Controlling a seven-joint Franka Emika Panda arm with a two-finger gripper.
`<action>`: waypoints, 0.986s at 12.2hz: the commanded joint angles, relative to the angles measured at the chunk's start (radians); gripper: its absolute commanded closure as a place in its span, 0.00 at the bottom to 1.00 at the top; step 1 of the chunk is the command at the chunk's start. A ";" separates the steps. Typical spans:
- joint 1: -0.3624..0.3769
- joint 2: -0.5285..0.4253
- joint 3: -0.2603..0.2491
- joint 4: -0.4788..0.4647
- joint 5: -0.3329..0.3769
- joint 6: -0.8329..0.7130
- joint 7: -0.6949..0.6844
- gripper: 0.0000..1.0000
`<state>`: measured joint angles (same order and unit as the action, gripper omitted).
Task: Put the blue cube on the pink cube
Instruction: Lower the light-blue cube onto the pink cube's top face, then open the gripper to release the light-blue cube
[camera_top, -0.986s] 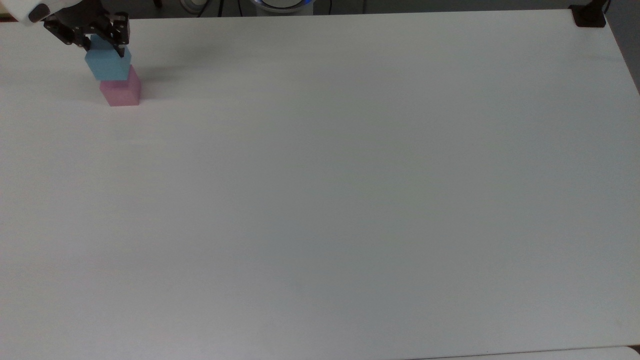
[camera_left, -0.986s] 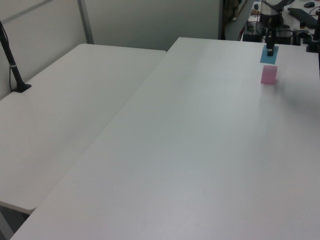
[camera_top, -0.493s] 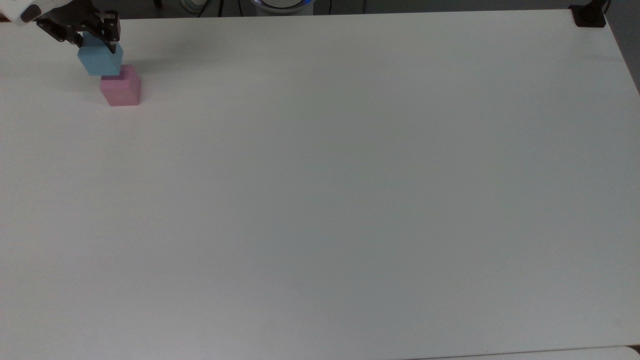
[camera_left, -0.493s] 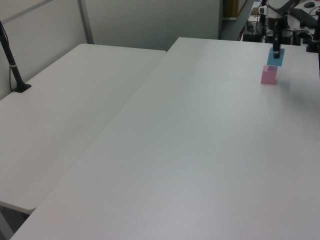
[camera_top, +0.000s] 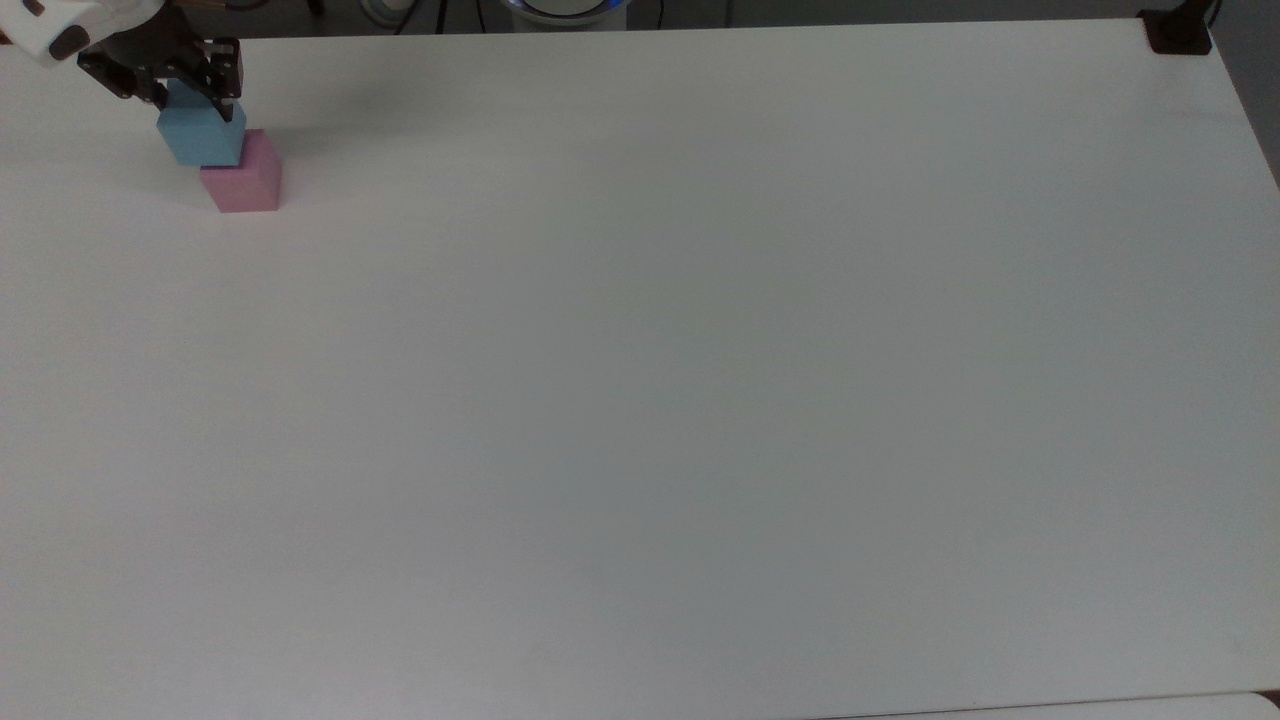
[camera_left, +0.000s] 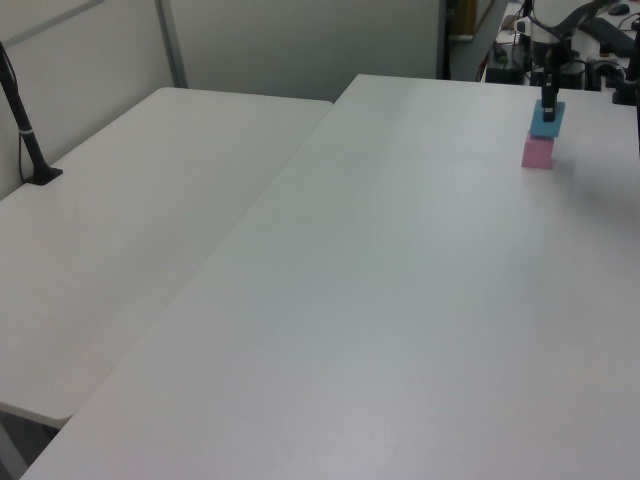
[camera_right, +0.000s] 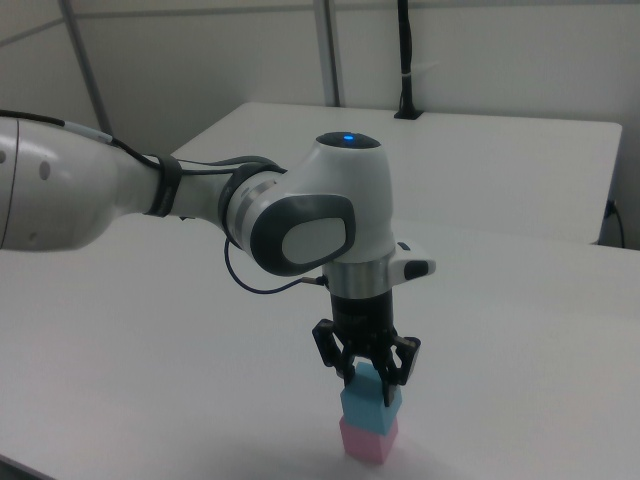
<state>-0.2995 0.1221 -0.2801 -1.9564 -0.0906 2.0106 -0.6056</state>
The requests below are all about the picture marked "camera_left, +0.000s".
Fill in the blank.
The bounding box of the thin black stand cable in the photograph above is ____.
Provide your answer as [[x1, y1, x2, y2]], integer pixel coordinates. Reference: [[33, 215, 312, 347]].
[[3, 49, 32, 184]]

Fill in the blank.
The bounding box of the dark Franka gripper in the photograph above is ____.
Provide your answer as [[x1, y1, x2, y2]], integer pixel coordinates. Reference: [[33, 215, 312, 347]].
[[531, 41, 574, 124]]

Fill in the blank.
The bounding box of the black keyboard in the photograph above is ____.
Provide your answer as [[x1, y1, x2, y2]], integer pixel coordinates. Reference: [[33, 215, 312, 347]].
[[579, 15, 637, 57]]

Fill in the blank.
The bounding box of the small black electronics box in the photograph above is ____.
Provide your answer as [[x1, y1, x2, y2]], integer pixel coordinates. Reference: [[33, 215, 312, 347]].
[[486, 64, 524, 84]]

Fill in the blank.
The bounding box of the black table clamp mount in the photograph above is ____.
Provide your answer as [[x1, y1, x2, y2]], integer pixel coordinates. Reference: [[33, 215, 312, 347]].
[[611, 29, 640, 106]]

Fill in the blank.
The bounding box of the large black electronics box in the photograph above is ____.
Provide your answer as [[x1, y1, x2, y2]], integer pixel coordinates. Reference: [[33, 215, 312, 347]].
[[531, 59, 587, 91]]

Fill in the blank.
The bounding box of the black camera stand pole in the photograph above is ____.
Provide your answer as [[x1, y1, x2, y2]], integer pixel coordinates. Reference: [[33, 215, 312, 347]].
[[0, 40, 64, 188]]

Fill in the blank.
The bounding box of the pink cube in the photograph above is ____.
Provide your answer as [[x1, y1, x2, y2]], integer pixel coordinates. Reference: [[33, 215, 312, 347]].
[[520, 131, 556, 169]]

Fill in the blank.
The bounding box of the blue cube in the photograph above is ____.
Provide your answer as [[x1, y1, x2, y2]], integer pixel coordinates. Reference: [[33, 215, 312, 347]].
[[529, 99, 567, 140]]

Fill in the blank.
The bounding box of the dark arm cable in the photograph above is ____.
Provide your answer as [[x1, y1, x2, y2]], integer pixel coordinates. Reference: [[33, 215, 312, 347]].
[[554, 0, 604, 37]]

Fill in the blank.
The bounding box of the grey table leg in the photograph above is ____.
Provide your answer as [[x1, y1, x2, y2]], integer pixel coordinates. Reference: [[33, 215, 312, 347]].
[[0, 413, 27, 480]]

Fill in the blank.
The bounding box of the grey partition frame post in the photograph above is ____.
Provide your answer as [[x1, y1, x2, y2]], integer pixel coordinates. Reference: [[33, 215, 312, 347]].
[[153, 0, 189, 90]]

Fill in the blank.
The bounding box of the yellow board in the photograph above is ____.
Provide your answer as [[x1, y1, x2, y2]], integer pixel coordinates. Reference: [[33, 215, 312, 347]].
[[447, 0, 477, 39]]

